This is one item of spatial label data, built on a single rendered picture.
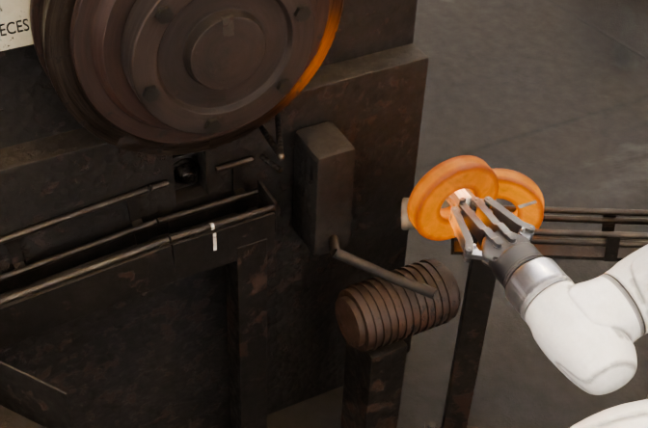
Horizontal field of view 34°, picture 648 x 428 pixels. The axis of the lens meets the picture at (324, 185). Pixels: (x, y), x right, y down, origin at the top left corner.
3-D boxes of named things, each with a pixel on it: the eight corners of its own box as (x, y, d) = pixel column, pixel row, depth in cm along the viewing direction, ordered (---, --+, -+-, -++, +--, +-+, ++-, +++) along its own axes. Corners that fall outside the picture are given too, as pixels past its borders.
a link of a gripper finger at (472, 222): (500, 260, 160) (493, 263, 160) (460, 214, 167) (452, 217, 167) (505, 242, 158) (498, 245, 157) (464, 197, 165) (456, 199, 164)
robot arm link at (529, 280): (568, 313, 156) (545, 286, 160) (581, 272, 150) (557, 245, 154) (518, 333, 153) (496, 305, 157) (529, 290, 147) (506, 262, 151)
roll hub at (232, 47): (129, 137, 155) (111, -34, 137) (299, 93, 165) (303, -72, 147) (142, 158, 151) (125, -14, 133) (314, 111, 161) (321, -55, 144)
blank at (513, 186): (480, 243, 195) (479, 255, 193) (442, 183, 188) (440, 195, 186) (558, 219, 188) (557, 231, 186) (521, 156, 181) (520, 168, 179)
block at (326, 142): (288, 226, 203) (290, 125, 188) (325, 214, 206) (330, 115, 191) (313, 260, 196) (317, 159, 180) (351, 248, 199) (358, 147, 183)
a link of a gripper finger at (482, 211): (510, 240, 158) (518, 238, 159) (472, 194, 165) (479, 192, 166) (505, 258, 161) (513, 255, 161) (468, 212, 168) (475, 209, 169)
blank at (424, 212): (407, 173, 163) (418, 185, 161) (492, 142, 168) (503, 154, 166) (405, 240, 174) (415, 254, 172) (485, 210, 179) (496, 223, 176)
